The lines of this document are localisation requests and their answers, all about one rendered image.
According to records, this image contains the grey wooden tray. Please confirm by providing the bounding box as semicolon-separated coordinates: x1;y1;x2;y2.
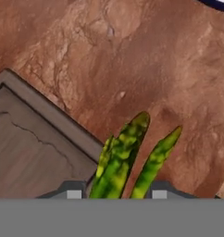
0;69;105;200

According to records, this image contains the green asparagus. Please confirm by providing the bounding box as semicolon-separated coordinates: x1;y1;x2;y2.
88;111;183;200

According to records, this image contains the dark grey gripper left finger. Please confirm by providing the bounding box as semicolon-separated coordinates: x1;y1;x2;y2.
37;180;88;200

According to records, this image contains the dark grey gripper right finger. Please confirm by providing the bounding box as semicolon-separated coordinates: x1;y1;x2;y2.
146;180;198;200

